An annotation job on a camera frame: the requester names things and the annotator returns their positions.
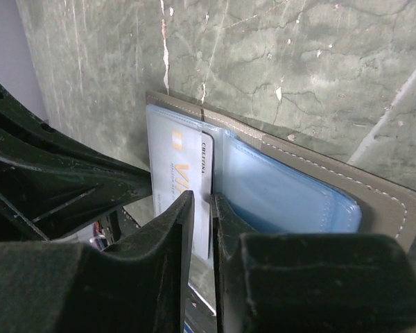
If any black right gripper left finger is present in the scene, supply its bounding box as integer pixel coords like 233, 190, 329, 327
0, 191, 194, 332

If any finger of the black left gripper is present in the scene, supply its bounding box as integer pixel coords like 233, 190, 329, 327
0, 84, 152, 241

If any white VIP card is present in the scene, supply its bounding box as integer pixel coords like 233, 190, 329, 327
147, 114, 214, 260

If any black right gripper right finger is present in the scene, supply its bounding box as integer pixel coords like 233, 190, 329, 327
211, 194, 416, 332

